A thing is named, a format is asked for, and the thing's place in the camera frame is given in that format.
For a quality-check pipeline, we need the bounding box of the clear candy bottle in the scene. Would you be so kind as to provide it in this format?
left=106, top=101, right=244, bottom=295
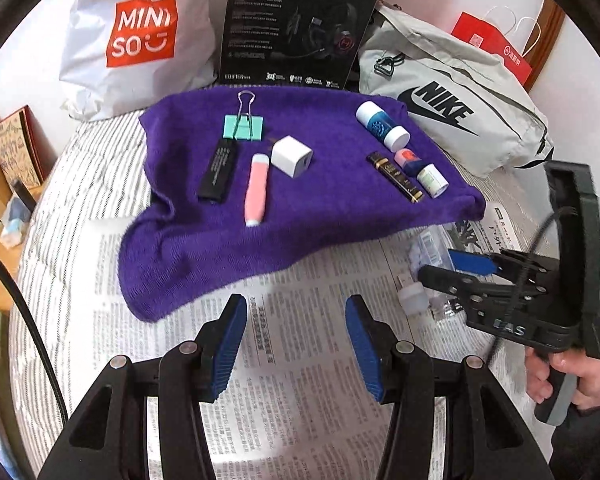
left=406, top=224, right=462, bottom=322

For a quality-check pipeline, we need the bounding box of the small white round plug light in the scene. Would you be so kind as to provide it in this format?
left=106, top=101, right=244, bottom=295
left=398, top=282, right=429, bottom=316

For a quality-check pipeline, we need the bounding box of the black gold Grand Reserve lighter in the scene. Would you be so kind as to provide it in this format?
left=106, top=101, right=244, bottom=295
left=365, top=152, right=424, bottom=203

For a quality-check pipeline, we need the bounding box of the small white green-label jar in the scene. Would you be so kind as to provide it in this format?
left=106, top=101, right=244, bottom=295
left=416, top=164, right=449, bottom=198

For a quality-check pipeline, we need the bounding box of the blue white cylindrical bottle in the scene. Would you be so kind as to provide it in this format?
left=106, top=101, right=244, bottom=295
left=355, top=101, right=411, bottom=153

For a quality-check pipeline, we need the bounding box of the black rectangular lighter stick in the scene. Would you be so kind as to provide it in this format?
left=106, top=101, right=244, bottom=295
left=197, top=138, right=238, bottom=204

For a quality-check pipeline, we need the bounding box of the pink white pen-shaped tube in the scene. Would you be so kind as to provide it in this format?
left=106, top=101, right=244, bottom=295
left=244, top=153, right=270, bottom=228

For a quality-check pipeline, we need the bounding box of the white USB wall charger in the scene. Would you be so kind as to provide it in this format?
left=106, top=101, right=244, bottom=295
left=271, top=136, right=313, bottom=179

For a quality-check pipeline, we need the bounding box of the mint green binder clip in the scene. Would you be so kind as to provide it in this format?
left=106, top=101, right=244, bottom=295
left=222, top=90, right=263, bottom=141

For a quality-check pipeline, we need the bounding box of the person's right hand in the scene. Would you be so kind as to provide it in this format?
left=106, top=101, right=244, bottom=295
left=524, top=348, right=600, bottom=412

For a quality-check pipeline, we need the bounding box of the newspaper sheet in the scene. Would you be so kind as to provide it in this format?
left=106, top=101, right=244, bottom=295
left=87, top=219, right=491, bottom=479

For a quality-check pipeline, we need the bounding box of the purple towel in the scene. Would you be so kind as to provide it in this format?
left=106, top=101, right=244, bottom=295
left=118, top=87, right=486, bottom=322

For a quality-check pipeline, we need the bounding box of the grey Nike waist bag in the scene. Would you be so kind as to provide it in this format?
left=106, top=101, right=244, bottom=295
left=358, top=2, right=555, bottom=178

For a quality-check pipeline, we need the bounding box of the small red paper bag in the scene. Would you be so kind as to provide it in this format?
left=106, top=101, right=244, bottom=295
left=452, top=12, right=542, bottom=84

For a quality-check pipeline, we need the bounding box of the small tissue pack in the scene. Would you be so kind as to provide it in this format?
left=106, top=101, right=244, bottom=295
left=0, top=195, right=32, bottom=249

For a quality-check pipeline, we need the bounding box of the patterned book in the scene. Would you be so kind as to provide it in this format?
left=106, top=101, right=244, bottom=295
left=0, top=106, right=48, bottom=190

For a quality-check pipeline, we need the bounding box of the black headset box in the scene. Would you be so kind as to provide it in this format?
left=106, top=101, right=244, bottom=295
left=219, top=0, right=377, bottom=90

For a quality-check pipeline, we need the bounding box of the white Miniso plastic bag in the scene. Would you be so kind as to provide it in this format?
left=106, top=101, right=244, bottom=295
left=59, top=0, right=226, bottom=122

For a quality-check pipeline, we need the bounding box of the wooden door frame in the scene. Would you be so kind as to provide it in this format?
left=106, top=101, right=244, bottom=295
left=524, top=0, right=566, bottom=92

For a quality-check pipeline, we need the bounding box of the black cable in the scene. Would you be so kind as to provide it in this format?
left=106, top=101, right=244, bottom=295
left=0, top=238, right=70, bottom=424

